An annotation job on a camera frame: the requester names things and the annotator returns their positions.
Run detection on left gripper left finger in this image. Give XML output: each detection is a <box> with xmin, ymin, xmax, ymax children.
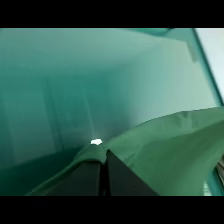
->
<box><xmin>44</xmin><ymin>160</ymin><xmax>105</xmax><ymax>197</ymax></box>

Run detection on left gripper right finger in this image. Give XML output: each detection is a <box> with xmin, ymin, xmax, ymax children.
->
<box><xmin>105</xmin><ymin>149</ymin><xmax>158</xmax><ymax>197</ymax></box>

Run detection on green garment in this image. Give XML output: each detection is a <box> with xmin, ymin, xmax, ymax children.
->
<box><xmin>27</xmin><ymin>105</ymin><xmax>224</xmax><ymax>197</ymax></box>

